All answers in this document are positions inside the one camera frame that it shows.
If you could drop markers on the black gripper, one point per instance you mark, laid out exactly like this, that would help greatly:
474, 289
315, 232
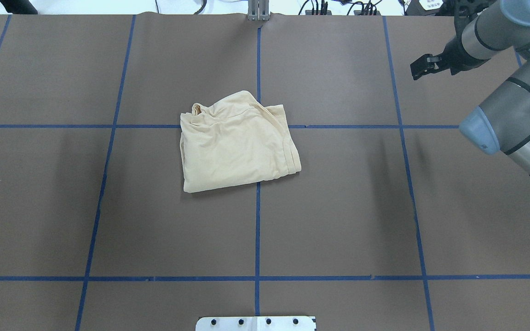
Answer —
454, 56

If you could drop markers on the cream long-sleeve printed shirt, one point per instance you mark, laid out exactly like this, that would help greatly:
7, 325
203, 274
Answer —
235, 141

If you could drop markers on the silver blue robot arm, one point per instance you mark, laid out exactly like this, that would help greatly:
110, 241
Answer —
484, 29

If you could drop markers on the aluminium frame post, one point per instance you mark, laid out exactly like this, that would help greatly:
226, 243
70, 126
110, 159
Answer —
258, 10

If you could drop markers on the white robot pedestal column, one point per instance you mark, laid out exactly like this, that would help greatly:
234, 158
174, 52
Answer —
257, 323

